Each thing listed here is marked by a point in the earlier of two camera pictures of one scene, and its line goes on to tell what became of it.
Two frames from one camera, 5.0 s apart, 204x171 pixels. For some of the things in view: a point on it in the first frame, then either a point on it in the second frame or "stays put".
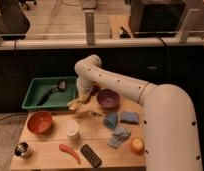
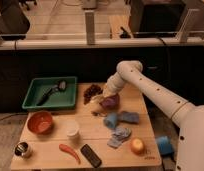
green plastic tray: [50, 93] stays put
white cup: [72, 127] stays put
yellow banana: [73, 103] -> [97, 98]
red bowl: [39, 121] stays put
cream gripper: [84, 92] -> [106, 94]
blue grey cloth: [118, 136] stays put
